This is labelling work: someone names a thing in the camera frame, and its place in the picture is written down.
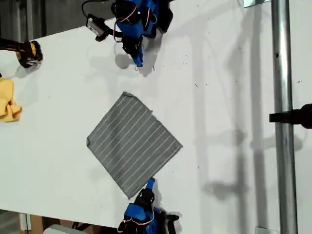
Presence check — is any steel post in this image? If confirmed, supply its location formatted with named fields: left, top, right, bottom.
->
left=271, top=0, right=299, bottom=234

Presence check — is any black camera stalk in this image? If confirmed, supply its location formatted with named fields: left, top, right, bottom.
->
left=95, top=26, right=122, bottom=42

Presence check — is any black camera box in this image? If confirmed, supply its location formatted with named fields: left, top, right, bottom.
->
left=85, top=14, right=108, bottom=37
left=159, top=210, right=181, bottom=234

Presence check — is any grey white-striped towel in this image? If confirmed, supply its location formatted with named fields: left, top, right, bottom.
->
left=86, top=91, right=184, bottom=199

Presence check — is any black camera cable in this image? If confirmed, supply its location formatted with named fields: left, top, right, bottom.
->
left=81, top=0, right=115, bottom=18

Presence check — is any black yellow power tool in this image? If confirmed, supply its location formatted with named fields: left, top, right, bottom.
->
left=0, top=38, right=44, bottom=69

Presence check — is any white box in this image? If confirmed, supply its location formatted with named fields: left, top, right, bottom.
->
left=43, top=223, right=74, bottom=234

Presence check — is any black clamp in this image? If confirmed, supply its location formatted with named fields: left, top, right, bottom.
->
left=269, top=103, right=312, bottom=129

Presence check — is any yellow cloth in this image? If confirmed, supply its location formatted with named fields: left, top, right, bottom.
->
left=0, top=77, right=23, bottom=122

